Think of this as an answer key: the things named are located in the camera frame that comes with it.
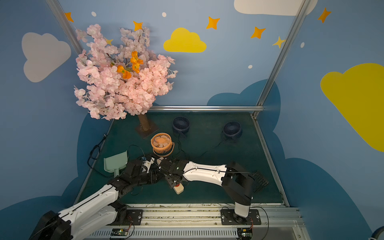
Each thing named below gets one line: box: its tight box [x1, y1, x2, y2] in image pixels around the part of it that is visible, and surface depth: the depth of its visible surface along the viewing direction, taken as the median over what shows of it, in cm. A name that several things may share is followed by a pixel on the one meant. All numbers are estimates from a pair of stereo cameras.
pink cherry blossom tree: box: [74, 24, 178, 132], surface depth 69 cm
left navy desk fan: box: [172, 116, 190, 138], surface depth 106 cm
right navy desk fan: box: [223, 121, 243, 139], surface depth 101 cm
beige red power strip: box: [173, 183, 184, 195], surface depth 83 cm
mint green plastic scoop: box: [103, 150, 128, 178], surface depth 95 cm
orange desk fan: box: [151, 132, 175, 157], surface depth 97 cm
